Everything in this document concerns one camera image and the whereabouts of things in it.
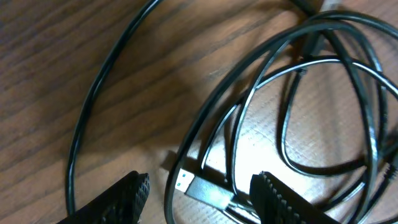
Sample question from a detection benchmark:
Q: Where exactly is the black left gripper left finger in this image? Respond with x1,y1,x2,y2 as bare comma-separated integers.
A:
58,171,150,224

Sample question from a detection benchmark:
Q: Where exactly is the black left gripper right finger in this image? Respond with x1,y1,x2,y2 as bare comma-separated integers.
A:
249,172,338,224

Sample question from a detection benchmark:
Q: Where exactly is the black USB cable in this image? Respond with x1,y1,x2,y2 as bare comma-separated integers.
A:
65,0,398,224

